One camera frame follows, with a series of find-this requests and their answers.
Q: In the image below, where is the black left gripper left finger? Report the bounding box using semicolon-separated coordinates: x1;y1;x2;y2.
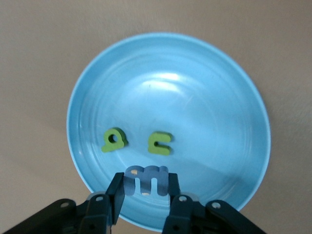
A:
0;172;125;234

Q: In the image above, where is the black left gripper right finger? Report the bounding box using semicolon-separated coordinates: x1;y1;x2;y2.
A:
162;172;266;234

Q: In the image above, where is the blue letter m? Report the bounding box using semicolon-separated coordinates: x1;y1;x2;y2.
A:
123;165;170;197

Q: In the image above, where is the green letter q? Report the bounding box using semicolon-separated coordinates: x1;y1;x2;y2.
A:
100;128;129;154

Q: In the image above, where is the green letter n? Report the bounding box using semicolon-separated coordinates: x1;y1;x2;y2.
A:
147;131;175;156

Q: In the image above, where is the blue plate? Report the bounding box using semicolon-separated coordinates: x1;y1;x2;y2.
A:
66;33;272;232

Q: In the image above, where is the brown table mat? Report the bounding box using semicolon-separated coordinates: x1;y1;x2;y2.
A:
0;0;312;234

